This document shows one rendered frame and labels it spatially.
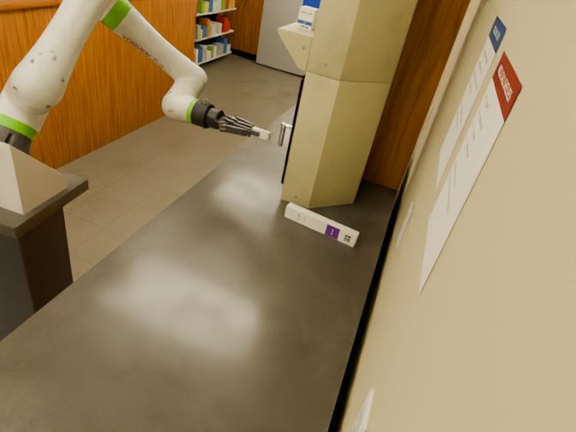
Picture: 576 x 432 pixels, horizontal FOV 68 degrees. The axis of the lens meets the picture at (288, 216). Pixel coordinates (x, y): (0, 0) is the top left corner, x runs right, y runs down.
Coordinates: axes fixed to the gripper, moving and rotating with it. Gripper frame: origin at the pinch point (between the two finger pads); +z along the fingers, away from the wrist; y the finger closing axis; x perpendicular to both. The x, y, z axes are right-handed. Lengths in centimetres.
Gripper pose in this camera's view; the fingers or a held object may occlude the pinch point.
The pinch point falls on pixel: (261, 133)
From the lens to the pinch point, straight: 155.5
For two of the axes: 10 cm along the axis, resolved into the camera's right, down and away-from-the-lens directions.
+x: -1.8, 8.0, 5.7
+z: 9.2, 3.4, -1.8
